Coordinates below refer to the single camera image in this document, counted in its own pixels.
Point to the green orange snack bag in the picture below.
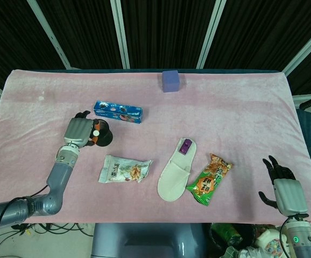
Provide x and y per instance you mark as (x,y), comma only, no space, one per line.
(209,182)

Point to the grey-blue robot torso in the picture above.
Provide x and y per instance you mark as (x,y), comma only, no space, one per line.
(144,242)

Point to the pink plush table cloth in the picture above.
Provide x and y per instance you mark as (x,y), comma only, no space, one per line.
(225,121)

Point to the blue cookie box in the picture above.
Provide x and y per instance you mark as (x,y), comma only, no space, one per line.
(126,113)

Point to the small purple block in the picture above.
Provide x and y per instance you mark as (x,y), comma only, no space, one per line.
(185,147)

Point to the white plastic tube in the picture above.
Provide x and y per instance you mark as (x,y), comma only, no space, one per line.
(95,132)

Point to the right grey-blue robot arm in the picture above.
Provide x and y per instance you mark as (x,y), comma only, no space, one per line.
(303,242)

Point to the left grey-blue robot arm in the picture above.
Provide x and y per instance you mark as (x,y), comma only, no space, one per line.
(57,177)

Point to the green packaging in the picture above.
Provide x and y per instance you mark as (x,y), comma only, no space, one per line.
(226,233)

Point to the black orange suction tool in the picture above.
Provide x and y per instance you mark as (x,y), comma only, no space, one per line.
(105,135)

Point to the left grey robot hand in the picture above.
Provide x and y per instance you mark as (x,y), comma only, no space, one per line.
(77,130)

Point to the white nut snack bag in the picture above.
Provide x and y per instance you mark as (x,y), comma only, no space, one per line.
(123,170)

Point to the purple foam cube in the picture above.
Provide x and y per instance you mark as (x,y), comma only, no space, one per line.
(170,82)

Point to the white cloth slipper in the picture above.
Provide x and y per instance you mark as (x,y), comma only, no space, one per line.
(171,180)

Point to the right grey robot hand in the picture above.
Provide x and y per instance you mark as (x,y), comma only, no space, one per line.
(290,197)

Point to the white toy with coloured dots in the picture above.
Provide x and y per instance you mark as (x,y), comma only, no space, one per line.
(271,242)

